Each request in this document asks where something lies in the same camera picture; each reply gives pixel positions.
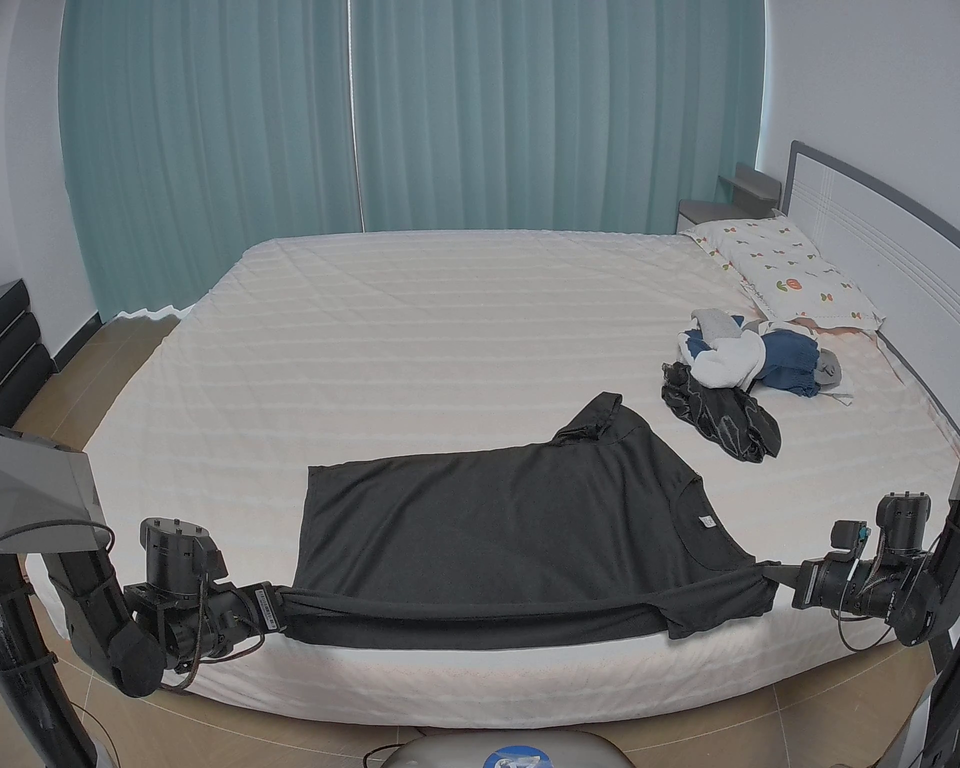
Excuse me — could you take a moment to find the black cable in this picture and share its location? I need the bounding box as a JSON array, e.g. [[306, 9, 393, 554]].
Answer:
[[836, 611, 901, 654], [0, 519, 115, 560]]

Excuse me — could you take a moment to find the blue-green curtain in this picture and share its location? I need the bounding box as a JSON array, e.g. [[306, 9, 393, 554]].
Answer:
[[60, 0, 365, 320], [351, 0, 766, 237]]

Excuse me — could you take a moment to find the black T-shirt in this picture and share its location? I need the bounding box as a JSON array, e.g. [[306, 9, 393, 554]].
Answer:
[[281, 391, 781, 652]]

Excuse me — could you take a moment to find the white printed pillow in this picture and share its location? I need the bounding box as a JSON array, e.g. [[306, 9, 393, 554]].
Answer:
[[678, 217, 886, 331]]

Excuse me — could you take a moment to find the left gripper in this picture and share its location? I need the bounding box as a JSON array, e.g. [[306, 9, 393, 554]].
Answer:
[[207, 581, 291, 654]]

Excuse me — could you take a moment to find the black satin garment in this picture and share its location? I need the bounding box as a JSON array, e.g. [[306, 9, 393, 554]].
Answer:
[[660, 361, 783, 464]]

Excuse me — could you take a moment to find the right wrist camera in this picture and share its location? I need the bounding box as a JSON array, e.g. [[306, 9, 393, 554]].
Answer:
[[828, 519, 871, 562]]

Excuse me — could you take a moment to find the bed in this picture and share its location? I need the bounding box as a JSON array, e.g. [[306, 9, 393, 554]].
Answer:
[[22, 138, 960, 729]]

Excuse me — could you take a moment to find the grey bedside table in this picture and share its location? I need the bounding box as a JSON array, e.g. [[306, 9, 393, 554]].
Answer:
[[677, 163, 783, 234]]

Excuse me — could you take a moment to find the pile of clothes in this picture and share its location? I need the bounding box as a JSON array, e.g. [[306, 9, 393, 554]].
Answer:
[[678, 306, 856, 406]]

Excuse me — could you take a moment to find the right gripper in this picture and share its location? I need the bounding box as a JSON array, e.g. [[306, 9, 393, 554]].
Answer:
[[795, 555, 854, 616]]

